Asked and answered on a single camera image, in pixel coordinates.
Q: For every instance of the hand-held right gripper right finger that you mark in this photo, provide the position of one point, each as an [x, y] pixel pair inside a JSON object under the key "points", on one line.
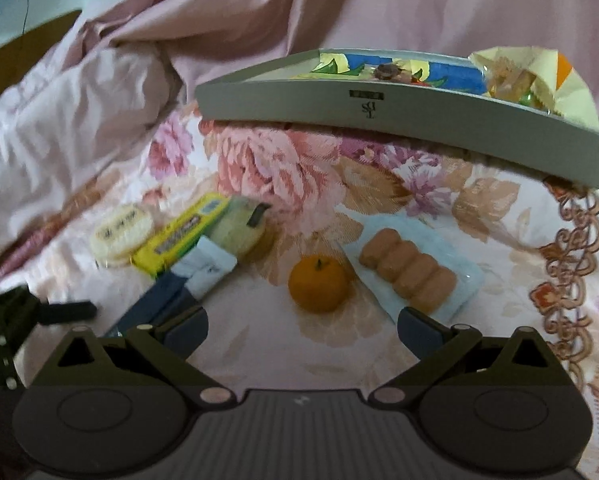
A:
{"points": [[419, 334]]}

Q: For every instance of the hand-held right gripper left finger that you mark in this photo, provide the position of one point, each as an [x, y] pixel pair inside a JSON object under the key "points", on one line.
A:
{"points": [[187, 334]]}

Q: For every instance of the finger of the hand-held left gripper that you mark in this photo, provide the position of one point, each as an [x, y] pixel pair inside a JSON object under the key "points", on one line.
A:
{"points": [[66, 311]]}

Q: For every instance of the dark blue snack packet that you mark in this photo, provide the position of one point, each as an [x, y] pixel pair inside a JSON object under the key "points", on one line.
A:
{"points": [[149, 305]]}

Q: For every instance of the packet of brown buns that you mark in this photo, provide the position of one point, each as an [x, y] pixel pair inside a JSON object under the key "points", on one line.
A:
{"points": [[404, 270]]}

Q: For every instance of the white and blue packet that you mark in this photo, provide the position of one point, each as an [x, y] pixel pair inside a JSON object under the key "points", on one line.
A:
{"points": [[209, 265]]}

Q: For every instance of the rice cracker packet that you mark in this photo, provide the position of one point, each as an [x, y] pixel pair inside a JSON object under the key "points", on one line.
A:
{"points": [[122, 235]]}

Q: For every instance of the yellow snack packet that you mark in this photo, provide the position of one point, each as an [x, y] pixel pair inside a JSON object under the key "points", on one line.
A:
{"points": [[179, 240]]}

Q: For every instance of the orange mandarin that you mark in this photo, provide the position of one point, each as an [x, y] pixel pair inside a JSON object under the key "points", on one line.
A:
{"points": [[317, 285]]}

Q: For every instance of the green pastry packet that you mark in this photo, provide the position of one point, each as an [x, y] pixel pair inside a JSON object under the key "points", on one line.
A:
{"points": [[239, 230]]}

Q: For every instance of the grey cardboard box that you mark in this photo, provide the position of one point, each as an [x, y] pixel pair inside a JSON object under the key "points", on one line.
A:
{"points": [[404, 112]]}

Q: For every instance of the red-orange snack packet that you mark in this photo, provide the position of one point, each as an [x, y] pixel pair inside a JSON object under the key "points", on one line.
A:
{"points": [[509, 85]]}

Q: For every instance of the cream and orange snack packet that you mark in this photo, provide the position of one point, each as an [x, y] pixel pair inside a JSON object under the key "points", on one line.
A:
{"points": [[569, 95]]}

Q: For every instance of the pale pink duvet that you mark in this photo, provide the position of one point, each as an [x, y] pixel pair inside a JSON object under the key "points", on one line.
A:
{"points": [[79, 135]]}

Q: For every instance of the floral bedsheet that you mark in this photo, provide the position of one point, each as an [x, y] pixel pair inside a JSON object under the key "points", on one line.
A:
{"points": [[304, 180]]}

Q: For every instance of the wooden headboard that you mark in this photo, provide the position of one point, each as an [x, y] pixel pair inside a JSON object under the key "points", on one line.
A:
{"points": [[9, 60]]}

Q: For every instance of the pink curtain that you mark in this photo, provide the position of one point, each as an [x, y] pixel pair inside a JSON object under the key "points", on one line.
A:
{"points": [[329, 5]]}

